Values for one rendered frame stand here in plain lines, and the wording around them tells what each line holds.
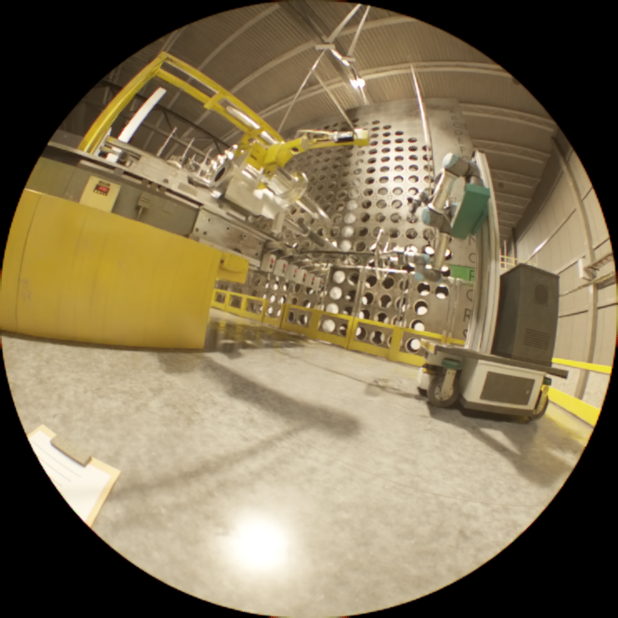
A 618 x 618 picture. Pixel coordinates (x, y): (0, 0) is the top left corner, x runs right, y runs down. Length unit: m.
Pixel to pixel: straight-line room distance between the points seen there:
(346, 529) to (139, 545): 0.32
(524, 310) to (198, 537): 1.43
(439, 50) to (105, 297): 9.81
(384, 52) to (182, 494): 9.77
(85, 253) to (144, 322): 0.45
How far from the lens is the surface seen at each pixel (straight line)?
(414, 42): 9.40
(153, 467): 0.48
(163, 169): 1.74
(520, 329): 1.30
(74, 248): 1.11
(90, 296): 1.10
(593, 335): 8.63
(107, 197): 1.39
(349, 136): 2.12
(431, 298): 3.22
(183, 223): 1.62
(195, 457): 0.50
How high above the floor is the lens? 0.35
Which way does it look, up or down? 1 degrees up
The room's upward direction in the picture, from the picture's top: 12 degrees clockwise
